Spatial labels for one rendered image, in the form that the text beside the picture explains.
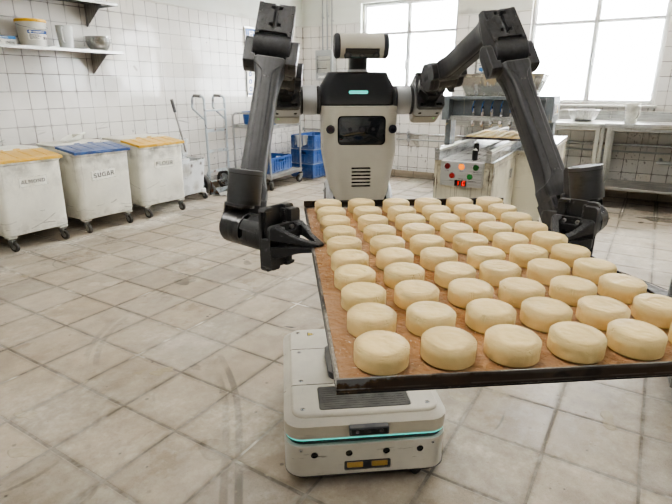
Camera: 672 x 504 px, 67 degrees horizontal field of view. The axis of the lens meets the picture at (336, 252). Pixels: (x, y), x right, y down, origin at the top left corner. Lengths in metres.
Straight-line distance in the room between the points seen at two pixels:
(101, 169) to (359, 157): 3.63
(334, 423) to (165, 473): 0.62
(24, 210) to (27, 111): 1.09
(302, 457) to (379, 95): 1.16
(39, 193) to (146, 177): 1.04
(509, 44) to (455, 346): 0.85
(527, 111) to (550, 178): 0.15
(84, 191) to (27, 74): 1.16
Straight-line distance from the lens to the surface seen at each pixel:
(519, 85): 1.16
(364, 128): 1.57
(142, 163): 5.23
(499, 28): 1.23
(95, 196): 4.96
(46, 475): 2.08
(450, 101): 3.72
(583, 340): 0.51
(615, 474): 2.07
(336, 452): 1.71
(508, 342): 0.48
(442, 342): 0.47
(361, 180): 1.59
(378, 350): 0.45
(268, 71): 1.06
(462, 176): 2.95
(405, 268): 0.63
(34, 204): 4.69
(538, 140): 1.10
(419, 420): 1.69
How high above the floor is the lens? 1.23
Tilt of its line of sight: 18 degrees down
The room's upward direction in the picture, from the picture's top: straight up
